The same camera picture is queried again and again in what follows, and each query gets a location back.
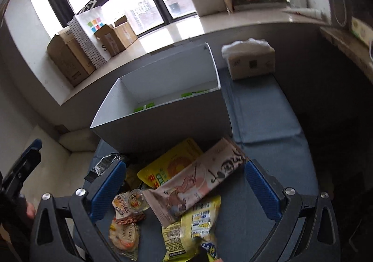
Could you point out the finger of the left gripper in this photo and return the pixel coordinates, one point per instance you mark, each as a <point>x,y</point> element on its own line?
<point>34,148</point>

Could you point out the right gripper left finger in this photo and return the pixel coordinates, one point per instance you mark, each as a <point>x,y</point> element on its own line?
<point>51,239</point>

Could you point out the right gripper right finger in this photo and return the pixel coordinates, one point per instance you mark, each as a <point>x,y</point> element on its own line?
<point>318,239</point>

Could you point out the clear round pastry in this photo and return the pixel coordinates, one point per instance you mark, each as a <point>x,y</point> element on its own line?
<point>125,239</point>

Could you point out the small orange snack packet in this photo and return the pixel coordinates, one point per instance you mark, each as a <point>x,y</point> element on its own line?
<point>123,215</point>

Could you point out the small jelly cup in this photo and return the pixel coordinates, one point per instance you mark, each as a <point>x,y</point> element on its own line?
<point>136,201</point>

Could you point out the yellow donut print pouch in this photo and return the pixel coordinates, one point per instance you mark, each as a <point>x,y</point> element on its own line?
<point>170,163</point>

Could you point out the pink illustrated snack packet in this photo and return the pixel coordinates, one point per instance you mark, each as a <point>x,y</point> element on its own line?
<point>170,200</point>

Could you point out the green snack multipack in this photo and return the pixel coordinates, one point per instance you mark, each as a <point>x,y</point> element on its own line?
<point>167,99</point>

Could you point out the yellow chips bag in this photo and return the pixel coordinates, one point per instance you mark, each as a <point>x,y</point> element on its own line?
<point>193,234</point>

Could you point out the person's left hand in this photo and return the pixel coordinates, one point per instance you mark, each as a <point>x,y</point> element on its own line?
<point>30,211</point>

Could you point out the cream leather sofa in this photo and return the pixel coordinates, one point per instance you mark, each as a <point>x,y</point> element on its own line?
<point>64,163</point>

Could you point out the black snack bag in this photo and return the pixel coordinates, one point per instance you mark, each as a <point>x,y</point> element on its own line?
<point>99,168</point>

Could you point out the tall brown cardboard box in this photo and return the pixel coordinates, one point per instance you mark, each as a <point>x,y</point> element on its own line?
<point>69,57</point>

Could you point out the white open storage box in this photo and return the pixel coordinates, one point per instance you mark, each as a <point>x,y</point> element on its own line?
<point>203,117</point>

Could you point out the small open cardboard box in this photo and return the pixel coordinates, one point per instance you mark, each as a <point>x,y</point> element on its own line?
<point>116,37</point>

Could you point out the white dotted paper bag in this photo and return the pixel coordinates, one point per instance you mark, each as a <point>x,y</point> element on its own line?
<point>84,26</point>

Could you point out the wooden side shelf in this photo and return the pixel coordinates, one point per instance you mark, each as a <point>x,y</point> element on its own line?
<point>349,45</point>

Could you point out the tissue box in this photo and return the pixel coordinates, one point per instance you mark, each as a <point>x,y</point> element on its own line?
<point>249,58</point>

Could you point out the rolled white paper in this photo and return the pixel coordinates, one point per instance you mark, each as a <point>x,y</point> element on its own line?
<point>307,12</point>

